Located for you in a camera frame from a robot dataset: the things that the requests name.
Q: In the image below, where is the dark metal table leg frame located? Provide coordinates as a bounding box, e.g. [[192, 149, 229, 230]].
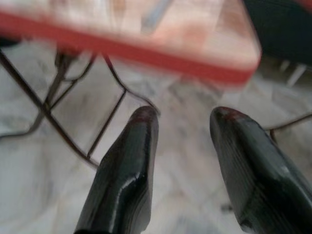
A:
[[0, 47, 160, 169], [264, 114, 312, 143]]

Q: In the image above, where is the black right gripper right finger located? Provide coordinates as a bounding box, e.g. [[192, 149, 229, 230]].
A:
[[209, 106, 312, 234]]

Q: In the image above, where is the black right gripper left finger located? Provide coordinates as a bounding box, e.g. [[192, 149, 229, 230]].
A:
[[74, 105, 159, 234]]

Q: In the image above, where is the red-edged folding table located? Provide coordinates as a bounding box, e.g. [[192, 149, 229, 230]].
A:
[[0, 0, 263, 85]]

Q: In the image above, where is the dark chair with white legs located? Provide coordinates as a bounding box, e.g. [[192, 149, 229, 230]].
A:
[[243, 0, 312, 87]]

